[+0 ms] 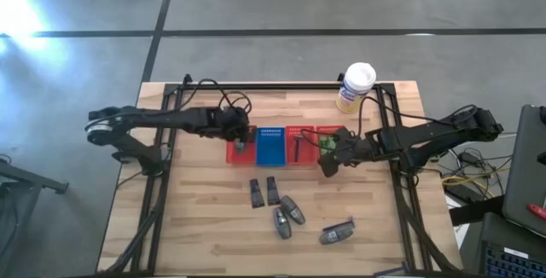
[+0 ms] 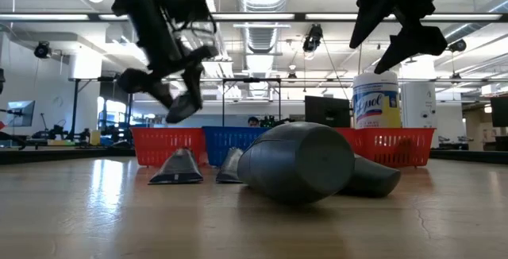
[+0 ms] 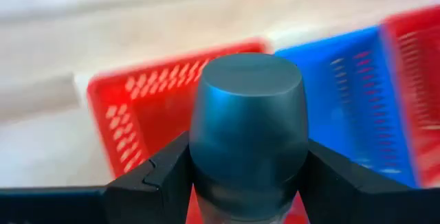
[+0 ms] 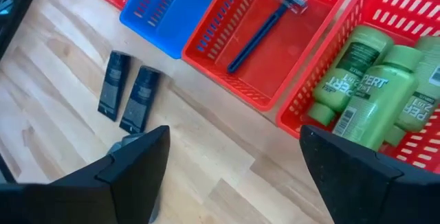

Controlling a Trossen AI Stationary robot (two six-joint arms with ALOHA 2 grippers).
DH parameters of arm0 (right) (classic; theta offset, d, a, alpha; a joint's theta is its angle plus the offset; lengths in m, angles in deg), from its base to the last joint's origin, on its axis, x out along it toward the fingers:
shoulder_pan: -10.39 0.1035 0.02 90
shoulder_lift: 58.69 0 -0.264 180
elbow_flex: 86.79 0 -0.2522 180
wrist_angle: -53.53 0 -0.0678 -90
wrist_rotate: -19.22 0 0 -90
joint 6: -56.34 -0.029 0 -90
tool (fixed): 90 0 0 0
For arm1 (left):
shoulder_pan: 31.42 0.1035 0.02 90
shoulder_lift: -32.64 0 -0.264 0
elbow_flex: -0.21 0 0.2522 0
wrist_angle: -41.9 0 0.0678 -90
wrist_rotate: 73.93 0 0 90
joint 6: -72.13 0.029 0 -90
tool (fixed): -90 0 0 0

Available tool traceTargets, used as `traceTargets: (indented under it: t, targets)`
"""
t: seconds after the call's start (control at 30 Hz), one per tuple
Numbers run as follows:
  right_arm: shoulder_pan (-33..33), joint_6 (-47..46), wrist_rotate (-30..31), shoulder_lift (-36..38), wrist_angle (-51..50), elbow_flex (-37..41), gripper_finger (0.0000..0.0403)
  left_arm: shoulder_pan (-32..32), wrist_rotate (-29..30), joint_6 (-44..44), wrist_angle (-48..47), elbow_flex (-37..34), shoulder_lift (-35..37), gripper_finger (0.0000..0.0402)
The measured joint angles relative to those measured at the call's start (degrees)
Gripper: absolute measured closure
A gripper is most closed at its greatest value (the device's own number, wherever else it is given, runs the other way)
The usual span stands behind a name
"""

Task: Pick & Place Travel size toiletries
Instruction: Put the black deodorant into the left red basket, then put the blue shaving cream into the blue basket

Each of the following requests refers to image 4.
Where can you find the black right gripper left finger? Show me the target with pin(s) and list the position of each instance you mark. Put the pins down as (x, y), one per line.
(86, 196)

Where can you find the green shampoo bottle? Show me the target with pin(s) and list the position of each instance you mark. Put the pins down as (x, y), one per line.
(347, 76)
(381, 103)
(424, 100)

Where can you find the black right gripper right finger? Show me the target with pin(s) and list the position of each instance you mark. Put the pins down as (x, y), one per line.
(371, 193)

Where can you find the dark blue disposable razor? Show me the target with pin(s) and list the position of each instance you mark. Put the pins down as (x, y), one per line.
(261, 34)

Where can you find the blue plastic slotted basket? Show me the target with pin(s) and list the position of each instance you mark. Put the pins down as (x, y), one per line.
(185, 11)

